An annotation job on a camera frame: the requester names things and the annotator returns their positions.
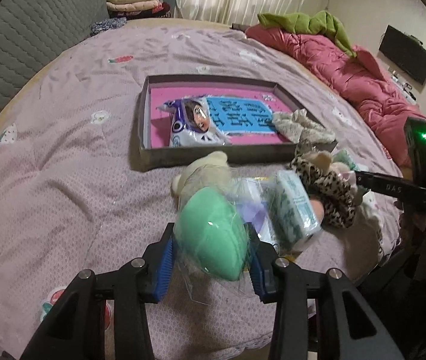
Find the black wall television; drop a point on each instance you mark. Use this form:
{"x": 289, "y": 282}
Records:
{"x": 406, "y": 51}

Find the stack of folded clothes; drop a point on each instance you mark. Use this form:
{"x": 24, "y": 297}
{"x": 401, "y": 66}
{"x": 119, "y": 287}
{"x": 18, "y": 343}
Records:
{"x": 141, "y": 9}

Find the leopard print scrunchie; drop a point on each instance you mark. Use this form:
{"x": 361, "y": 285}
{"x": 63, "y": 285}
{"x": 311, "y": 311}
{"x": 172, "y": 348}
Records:
{"x": 333, "y": 193}

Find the green white tissue pack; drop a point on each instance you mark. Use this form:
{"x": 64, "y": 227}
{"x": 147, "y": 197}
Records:
{"x": 292, "y": 214}

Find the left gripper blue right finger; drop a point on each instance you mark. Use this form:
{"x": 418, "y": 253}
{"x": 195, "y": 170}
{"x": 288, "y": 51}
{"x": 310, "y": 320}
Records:
{"x": 262, "y": 257}

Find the blue patterned cloth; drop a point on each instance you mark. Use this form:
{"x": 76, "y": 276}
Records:
{"x": 106, "y": 25}

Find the cream floral scrunchie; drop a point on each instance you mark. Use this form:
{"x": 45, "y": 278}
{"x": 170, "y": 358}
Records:
{"x": 297, "y": 127}

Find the green fleece blanket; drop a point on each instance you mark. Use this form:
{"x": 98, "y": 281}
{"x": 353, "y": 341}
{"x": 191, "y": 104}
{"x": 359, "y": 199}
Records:
{"x": 322, "y": 23}

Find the grey quilted headboard cover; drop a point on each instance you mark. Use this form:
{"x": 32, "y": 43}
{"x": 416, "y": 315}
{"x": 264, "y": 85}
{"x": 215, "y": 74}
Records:
{"x": 34, "y": 32}

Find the pink and blue book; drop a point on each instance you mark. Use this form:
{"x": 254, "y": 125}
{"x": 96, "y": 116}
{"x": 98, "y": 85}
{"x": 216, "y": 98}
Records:
{"x": 241, "y": 113}

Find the teddy bear pink bow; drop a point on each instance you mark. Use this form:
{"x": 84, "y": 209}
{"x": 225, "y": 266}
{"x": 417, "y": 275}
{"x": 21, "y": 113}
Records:
{"x": 324, "y": 161}

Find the teddy bear purple dress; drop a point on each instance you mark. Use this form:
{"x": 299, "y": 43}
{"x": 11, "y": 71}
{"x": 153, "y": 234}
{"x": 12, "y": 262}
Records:
{"x": 214, "y": 171}

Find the shallow grey cardboard box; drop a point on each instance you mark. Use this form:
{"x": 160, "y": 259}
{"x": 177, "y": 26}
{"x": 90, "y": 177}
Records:
{"x": 237, "y": 154}

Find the yellow white wipes packet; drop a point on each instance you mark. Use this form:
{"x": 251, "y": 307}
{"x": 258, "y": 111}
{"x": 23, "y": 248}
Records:
{"x": 273, "y": 232}

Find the purple white doll packet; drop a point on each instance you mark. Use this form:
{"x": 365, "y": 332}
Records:
{"x": 192, "y": 123}

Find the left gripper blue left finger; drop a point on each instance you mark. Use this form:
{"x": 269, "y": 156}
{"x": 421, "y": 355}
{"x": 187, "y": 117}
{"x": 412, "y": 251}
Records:
{"x": 160, "y": 259}

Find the green sponge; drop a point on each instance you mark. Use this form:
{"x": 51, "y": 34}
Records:
{"x": 211, "y": 233}

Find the pink quilted comforter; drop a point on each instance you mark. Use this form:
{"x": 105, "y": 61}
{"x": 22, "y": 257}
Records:
{"x": 360, "y": 80}

